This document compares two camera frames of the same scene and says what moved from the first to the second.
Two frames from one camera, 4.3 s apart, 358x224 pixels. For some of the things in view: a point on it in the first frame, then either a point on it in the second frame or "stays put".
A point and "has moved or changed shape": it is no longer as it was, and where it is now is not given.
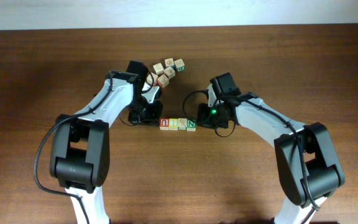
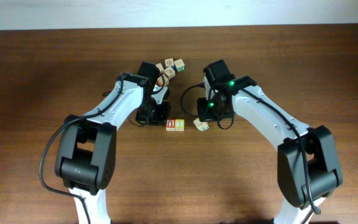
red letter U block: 164,124 has moved or changed shape
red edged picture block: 161,81 stays put
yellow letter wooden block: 173,124 has moved or changed shape
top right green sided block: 179,65 stays put
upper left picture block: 158,68 stays put
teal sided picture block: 182,124 has moved or changed shape
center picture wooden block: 169,72 stays put
